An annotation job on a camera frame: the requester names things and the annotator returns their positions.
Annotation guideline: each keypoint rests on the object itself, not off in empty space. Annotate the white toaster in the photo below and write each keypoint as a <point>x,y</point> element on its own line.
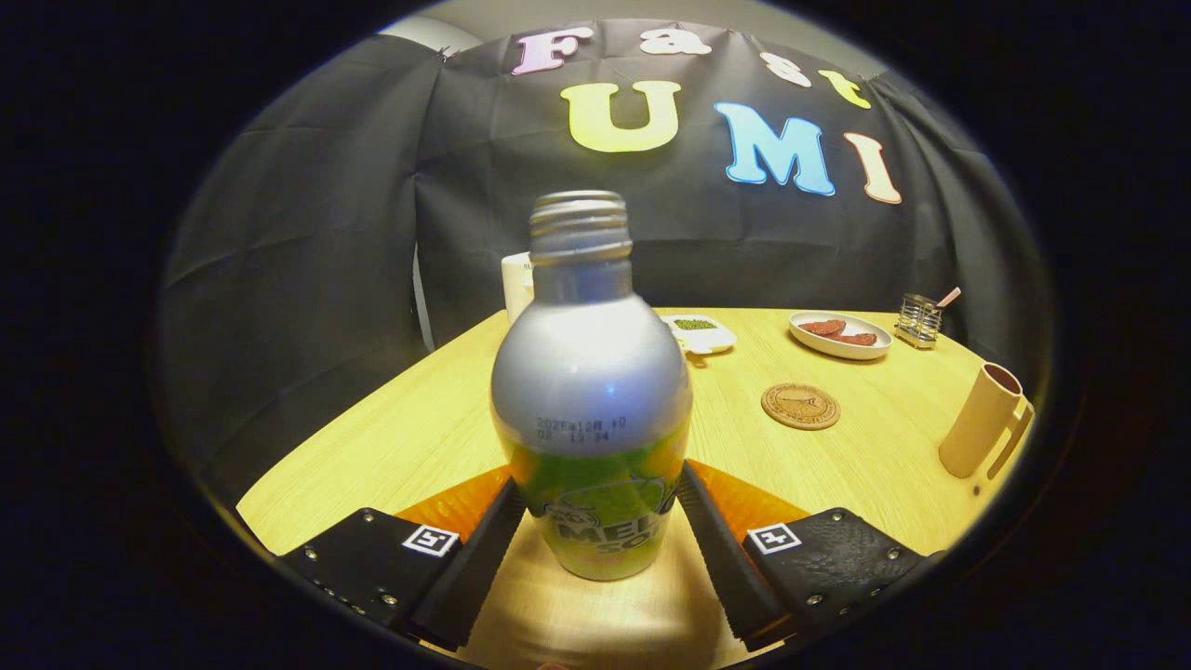
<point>516,288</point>

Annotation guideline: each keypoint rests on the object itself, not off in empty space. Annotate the wooden table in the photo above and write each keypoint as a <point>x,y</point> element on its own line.
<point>419,437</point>

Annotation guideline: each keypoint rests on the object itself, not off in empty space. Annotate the silver green juice bottle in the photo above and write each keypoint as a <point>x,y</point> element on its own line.
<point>591,372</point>

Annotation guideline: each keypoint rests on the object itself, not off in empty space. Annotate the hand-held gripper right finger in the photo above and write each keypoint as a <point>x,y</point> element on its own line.
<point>726,568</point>

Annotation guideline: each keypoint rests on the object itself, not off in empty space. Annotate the brown sausage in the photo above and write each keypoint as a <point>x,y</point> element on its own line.
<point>856,339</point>
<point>823,327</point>

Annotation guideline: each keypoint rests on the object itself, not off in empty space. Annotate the white oval plate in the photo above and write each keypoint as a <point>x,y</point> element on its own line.
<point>837,348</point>

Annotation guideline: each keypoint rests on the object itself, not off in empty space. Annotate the white divided seed dish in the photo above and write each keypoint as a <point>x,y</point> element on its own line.
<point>712,337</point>

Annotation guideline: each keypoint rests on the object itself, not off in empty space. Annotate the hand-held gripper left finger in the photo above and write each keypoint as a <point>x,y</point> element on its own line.
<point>470,572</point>

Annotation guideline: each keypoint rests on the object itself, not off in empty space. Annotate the pink striped stick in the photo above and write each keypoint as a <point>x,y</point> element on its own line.
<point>949,297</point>

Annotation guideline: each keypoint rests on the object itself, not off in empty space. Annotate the round wooden coaster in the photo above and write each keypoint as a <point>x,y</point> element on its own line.
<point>800,407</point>

